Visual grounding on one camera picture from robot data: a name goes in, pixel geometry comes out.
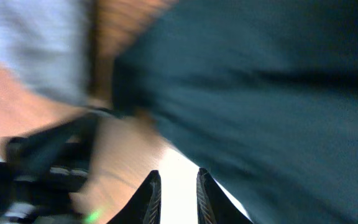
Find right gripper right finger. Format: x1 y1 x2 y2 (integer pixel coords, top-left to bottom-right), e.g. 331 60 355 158
196 168 252 224

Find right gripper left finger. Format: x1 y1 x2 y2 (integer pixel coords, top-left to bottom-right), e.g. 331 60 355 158
108 170 162 224

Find black t-shirt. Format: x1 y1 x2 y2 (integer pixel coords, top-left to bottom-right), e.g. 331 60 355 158
113 0 358 223

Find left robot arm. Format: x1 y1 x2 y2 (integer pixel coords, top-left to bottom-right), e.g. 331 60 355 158
0 113 100 224

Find folded grey khaki pants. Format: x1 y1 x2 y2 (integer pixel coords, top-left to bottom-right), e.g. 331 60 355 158
0 0 94 105

